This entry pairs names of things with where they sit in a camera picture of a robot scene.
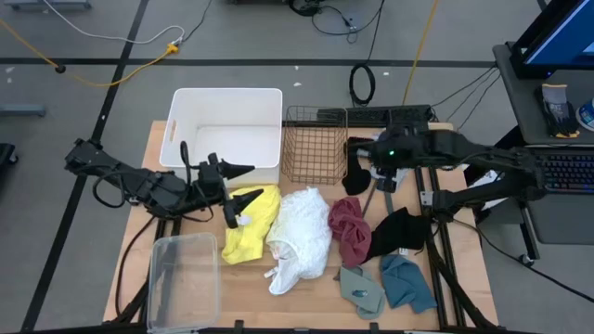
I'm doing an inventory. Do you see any white blue round container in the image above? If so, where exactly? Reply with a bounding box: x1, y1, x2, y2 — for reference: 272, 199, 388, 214
575, 96, 594, 133

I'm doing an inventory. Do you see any small black sock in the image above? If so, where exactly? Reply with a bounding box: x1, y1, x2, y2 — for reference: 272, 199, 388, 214
342, 136, 373, 197

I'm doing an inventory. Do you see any computer monitor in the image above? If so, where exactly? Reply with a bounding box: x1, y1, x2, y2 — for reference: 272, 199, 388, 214
509, 0, 594, 80

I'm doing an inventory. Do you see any long grey furniture foot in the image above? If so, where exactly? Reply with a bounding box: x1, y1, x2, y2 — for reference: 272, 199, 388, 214
3, 0, 93, 11

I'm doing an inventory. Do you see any copper wire basket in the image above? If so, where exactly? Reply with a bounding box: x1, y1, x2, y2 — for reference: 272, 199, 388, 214
280, 105, 349, 186

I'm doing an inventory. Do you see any black cable tangle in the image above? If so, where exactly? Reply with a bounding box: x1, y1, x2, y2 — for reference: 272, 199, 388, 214
287, 0, 386, 45

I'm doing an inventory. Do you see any clear plastic container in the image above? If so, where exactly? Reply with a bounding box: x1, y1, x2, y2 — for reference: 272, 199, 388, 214
146, 232, 222, 334

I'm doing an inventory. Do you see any sage green cloth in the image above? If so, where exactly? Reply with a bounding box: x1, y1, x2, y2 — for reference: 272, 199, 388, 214
334, 263, 387, 321

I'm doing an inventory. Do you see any straight yellow floor cable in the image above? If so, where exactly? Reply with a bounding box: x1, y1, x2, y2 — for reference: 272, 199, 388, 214
401, 0, 441, 107

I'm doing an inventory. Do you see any yellow cloth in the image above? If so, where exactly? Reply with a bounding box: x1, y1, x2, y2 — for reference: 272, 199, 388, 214
221, 184, 282, 266

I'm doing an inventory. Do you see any short grey furniture foot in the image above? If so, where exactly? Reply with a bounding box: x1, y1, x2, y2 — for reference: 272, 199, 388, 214
0, 104, 47, 118

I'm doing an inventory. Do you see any coiled black cable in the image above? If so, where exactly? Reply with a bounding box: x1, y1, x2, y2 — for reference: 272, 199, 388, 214
347, 62, 377, 108

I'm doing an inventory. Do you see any grey triangular metal stand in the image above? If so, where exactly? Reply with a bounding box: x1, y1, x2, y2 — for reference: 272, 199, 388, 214
360, 178, 395, 219

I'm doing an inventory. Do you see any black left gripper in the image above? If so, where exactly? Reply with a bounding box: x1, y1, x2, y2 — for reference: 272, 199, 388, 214
185, 152, 265, 230

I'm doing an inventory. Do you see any white paper sheet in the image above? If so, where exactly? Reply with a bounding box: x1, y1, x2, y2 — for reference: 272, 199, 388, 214
468, 169, 507, 210

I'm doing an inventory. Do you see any black aluminium rig frame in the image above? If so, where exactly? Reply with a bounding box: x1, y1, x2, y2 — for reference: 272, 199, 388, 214
104, 118, 500, 334

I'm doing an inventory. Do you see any large black cloth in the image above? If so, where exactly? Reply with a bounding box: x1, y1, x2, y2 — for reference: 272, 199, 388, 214
366, 206, 433, 263

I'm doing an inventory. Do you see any black right arm floor cable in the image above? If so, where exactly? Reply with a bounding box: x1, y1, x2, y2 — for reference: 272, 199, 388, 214
452, 217, 594, 305

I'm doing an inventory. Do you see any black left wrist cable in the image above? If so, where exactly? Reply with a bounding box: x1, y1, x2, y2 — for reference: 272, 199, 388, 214
178, 140, 208, 175

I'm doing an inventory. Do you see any black backlit keyboard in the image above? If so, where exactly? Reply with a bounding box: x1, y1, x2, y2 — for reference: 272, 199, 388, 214
536, 152, 594, 194

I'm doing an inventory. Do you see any white lace cloth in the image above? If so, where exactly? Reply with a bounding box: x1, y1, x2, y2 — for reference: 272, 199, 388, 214
264, 186, 333, 297

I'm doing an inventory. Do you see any thin black power cable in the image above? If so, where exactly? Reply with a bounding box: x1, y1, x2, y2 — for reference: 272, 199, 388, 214
430, 67, 497, 109

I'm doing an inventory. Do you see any grey side cart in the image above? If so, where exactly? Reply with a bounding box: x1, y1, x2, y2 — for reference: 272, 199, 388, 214
491, 41, 594, 268

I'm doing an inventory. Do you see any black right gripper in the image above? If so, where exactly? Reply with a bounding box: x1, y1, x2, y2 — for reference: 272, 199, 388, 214
345, 123, 431, 193

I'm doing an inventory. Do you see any black caster wheel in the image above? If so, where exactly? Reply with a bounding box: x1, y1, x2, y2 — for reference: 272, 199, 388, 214
0, 142, 19, 167

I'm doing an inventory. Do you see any grey black work glove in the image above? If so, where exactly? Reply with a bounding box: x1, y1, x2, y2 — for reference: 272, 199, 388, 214
533, 83, 581, 139

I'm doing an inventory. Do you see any black left arm base cable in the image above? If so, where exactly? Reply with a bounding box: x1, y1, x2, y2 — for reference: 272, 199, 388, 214
114, 215, 157, 316

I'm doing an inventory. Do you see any maroon cloth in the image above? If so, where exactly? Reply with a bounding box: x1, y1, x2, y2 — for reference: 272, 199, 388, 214
328, 196, 373, 269

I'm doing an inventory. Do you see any teal blue cloth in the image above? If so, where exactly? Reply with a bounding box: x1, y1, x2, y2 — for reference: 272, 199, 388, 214
379, 253, 438, 315

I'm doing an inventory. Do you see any yellow extension cable with plug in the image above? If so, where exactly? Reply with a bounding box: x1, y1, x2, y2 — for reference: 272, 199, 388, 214
0, 18, 180, 89

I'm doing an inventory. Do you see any white plastic bin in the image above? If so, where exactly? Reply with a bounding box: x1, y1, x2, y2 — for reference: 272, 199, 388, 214
159, 87, 284, 189

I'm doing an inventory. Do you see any white floor cable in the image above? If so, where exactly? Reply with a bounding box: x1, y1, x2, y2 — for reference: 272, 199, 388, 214
41, 0, 186, 46

